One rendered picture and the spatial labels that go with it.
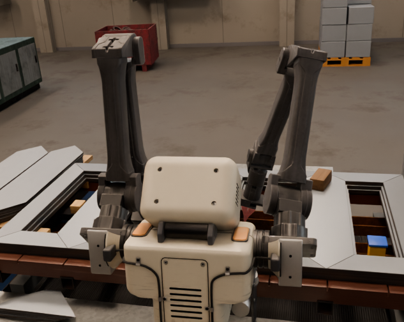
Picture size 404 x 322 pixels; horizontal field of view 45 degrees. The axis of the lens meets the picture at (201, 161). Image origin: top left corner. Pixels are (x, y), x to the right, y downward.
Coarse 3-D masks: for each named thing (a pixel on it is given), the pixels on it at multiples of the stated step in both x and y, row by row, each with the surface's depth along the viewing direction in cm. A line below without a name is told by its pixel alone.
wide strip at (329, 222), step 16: (320, 192) 200; (336, 192) 199; (320, 208) 188; (336, 208) 187; (320, 224) 177; (336, 224) 176; (320, 240) 167; (336, 240) 166; (320, 256) 158; (336, 256) 158
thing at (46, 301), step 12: (12, 300) 173; (24, 300) 169; (36, 300) 169; (48, 300) 169; (60, 300) 168; (0, 312) 168; (12, 312) 166; (24, 312) 165; (36, 312) 163; (48, 312) 163; (60, 312) 162; (72, 312) 162
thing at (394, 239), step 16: (80, 176) 232; (96, 176) 234; (64, 192) 218; (352, 192) 208; (368, 192) 207; (384, 192) 200; (48, 208) 204; (384, 208) 192; (32, 224) 193; (352, 224) 182; (352, 240) 169; (64, 256) 174; (80, 256) 172; (400, 256) 159; (272, 272) 157; (304, 272) 155; (320, 272) 153; (336, 272) 152; (352, 272) 151; (368, 272) 150
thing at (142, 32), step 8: (136, 24) 887; (144, 24) 886; (152, 24) 884; (96, 32) 825; (104, 32) 824; (112, 32) 823; (120, 32) 822; (128, 32) 820; (136, 32) 819; (144, 32) 818; (152, 32) 847; (96, 40) 831; (144, 40) 824; (152, 40) 846; (144, 48) 829; (152, 48) 845; (152, 56) 843; (144, 64) 840; (152, 64) 847
